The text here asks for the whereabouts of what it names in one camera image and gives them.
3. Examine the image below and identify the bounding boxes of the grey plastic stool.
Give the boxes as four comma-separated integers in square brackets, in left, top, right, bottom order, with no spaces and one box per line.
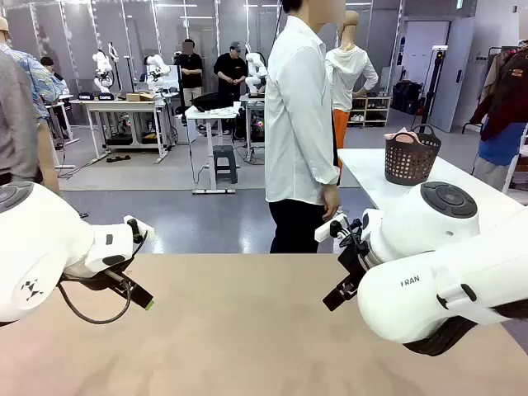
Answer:
[212,144,239,185]

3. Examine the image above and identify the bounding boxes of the white robot table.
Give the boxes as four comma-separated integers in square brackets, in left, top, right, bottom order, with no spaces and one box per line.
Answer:
[238,93,267,163]

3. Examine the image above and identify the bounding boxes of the blue garment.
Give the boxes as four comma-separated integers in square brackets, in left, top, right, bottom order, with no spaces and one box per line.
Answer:
[478,121,528,167]

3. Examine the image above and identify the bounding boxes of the white side table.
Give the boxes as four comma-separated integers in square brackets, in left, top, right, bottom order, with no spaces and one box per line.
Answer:
[337,147,528,232]

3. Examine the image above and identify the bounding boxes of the person in grey shirt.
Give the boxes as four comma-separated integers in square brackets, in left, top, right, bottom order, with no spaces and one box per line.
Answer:
[0,49,42,186]

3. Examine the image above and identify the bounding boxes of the white open door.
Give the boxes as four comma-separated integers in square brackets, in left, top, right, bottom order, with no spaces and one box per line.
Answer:
[428,16,475,133]

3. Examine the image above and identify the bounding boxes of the wooden shoe shelf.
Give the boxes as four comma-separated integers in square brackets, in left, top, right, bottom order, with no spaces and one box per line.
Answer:
[348,95,392,128]

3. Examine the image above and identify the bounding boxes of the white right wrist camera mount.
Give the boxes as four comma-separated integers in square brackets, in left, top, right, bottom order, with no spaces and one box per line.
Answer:
[313,213,350,244]

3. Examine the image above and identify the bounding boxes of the person in black t-shirt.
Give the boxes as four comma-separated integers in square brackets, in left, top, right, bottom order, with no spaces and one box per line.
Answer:
[175,39,205,109]

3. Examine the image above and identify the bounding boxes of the grey garment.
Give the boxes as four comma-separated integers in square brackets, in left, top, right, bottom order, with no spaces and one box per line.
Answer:
[472,158,512,191]

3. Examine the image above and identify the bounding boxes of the black stand with white box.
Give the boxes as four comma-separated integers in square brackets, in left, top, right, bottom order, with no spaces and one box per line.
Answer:
[419,45,450,135]

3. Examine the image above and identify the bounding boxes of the white frame workbench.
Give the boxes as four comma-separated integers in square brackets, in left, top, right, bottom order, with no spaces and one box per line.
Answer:
[68,97,170,165]

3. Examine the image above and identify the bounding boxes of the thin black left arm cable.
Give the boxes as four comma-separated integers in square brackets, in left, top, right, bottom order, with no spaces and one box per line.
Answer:
[56,280,134,325]

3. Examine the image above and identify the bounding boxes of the pink towel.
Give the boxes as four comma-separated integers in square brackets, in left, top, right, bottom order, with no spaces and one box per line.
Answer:
[384,130,424,146]

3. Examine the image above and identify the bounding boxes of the black bag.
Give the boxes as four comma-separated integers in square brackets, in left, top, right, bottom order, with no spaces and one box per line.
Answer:
[192,92,232,113]

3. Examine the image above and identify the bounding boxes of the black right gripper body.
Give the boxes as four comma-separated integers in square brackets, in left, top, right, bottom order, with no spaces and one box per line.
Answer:
[337,243,375,286]

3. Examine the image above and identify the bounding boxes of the person with grey cap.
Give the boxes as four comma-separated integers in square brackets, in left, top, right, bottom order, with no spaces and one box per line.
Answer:
[213,40,248,109]

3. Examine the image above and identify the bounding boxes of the dark brown jacket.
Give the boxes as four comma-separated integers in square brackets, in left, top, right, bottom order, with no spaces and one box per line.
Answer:
[469,39,528,144]

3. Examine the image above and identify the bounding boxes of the person in white shirt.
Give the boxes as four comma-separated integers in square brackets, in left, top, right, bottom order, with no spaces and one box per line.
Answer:
[263,0,347,254]

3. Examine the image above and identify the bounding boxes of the dark perforated plastic basket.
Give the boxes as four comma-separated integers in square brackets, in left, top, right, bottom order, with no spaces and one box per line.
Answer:
[384,123,442,186]

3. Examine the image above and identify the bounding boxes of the mannequin with white hoodie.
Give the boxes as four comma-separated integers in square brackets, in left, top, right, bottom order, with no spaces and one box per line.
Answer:
[324,10,380,174]

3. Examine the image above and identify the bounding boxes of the mannequin with floral shirt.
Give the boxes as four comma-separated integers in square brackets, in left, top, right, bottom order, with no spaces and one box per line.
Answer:
[0,16,63,195]

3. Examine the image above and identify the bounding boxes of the beige coat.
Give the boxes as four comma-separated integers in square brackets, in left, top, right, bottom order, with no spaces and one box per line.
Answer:
[480,51,509,106]

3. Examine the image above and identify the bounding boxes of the black-haired background person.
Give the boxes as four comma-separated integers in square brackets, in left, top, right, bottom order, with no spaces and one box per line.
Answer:
[40,56,72,141]

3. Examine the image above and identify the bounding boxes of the person's right hand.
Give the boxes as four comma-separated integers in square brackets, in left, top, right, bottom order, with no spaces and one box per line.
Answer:
[321,184,342,223]

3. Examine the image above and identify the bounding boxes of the person's right forearm white sleeve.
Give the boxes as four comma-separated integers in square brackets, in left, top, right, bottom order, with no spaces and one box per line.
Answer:
[304,139,342,189]

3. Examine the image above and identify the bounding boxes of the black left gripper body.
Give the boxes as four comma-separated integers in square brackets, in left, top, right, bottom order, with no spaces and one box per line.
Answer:
[60,260,135,290]

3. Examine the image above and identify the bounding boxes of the white standing desk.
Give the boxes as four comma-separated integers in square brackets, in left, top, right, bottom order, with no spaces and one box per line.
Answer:
[184,102,243,195]

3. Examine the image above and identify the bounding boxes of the black suitcase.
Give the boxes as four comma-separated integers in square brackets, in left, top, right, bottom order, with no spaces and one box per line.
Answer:
[391,80,424,116]

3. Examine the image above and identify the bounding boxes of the thin black right gripper cables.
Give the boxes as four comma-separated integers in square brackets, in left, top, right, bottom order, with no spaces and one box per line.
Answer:
[336,217,370,252]

